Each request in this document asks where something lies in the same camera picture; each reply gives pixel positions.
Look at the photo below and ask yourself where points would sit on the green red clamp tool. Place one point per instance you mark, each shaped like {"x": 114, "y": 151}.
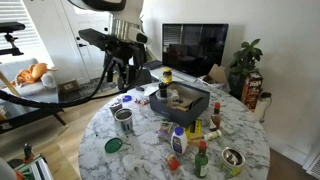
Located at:
{"x": 33, "y": 166}

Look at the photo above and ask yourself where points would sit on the red candy wrapper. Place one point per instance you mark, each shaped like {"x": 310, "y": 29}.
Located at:
{"x": 138, "y": 100}
{"x": 145, "y": 102}

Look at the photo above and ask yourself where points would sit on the clear plastic cup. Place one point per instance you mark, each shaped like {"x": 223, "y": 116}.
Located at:
{"x": 169, "y": 96}

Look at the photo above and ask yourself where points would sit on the black remote control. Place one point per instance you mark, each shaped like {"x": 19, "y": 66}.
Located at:
{"x": 139, "y": 88}

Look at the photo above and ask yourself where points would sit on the open cardboard box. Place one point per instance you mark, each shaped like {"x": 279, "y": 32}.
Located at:
{"x": 216, "y": 74}

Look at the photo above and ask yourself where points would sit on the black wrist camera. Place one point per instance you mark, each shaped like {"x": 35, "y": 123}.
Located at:
{"x": 96, "y": 38}

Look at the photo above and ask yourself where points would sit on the open metal can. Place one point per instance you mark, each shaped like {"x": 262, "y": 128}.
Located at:
{"x": 124, "y": 120}

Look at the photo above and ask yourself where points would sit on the green potted plant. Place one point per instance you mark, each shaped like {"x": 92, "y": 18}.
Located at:
{"x": 245, "y": 61}

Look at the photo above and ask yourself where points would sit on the black camera stand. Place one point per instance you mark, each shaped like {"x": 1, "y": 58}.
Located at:
{"x": 10, "y": 33}

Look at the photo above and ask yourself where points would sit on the cup of coffee beans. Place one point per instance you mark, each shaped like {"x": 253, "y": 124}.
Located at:
{"x": 115, "y": 107}

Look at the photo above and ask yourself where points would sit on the white panel door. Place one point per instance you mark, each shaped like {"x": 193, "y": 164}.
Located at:
{"x": 86, "y": 56}

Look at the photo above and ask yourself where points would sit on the open green label tin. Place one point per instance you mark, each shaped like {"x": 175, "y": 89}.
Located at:
{"x": 232, "y": 163}

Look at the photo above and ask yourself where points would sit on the white bottle blue cap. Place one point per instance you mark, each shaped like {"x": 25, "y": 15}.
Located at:
{"x": 179, "y": 141}

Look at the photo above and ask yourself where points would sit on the dark grey chair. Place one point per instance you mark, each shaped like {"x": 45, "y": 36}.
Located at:
{"x": 145, "y": 77}

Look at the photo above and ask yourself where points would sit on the navy blue shoe box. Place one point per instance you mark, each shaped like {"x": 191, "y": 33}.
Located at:
{"x": 180, "y": 115}

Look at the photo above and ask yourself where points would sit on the brown sauce bottle red cap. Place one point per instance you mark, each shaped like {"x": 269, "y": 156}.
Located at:
{"x": 215, "y": 120}

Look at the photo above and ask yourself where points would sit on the small cardboard box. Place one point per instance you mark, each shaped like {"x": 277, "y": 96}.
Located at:
{"x": 69, "y": 86}

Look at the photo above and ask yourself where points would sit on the small jar red lid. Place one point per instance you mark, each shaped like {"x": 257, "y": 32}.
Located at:
{"x": 172, "y": 162}

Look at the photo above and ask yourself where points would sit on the green glass bottle red cap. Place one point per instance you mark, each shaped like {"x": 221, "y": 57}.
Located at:
{"x": 201, "y": 163}

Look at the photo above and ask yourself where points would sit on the white pouch green cap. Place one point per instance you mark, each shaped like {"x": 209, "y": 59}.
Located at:
{"x": 212, "y": 135}

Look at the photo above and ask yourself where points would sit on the green round lid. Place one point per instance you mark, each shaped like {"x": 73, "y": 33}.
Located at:
{"x": 113, "y": 145}

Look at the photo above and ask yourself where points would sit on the orange Jenga box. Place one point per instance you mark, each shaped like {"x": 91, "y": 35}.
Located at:
{"x": 251, "y": 90}

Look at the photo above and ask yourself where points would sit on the white plug-in device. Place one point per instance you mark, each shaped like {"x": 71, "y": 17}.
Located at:
{"x": 261, "y": 106}

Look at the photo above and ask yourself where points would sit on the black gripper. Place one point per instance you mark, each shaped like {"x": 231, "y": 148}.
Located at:
{"x": 125, "y": 53}

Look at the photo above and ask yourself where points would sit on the purple snack packet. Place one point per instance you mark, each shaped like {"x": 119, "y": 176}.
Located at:
{"x": 164, "y": 129}

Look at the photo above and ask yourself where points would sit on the wooden blocks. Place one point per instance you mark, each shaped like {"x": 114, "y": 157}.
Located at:
{"x": 182, "y": 106}

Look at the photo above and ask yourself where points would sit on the small white capped bottle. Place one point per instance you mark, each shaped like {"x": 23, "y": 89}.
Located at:
{"x": 175, "y": 95}

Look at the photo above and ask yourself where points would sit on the yellow label vitamin bottle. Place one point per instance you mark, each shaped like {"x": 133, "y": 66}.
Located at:
{"x": 167, "y": 76}

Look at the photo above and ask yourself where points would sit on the patterned floor rug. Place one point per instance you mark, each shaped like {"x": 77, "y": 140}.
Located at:
{"x": 93, "y": 87}

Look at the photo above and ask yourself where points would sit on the white TV stand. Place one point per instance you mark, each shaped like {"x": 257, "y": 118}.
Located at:
{"x": 181, "y": 76}

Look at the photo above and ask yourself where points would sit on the grey sofa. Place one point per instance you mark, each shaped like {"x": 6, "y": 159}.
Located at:
{"x": 30, "y": 96}

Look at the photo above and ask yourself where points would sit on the black flat screen TV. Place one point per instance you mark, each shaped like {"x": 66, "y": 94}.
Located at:
{"x": 195, "y": 48}

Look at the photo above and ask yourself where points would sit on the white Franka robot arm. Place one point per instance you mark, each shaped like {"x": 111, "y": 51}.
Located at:
{"x": 130, "y": 13}

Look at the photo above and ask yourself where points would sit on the orange plush toy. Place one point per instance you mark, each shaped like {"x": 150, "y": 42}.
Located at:
{"x": 33, "y": 73}

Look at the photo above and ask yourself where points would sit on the blue round lid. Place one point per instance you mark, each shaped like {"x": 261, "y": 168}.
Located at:
{"x": 127, "y": 98}

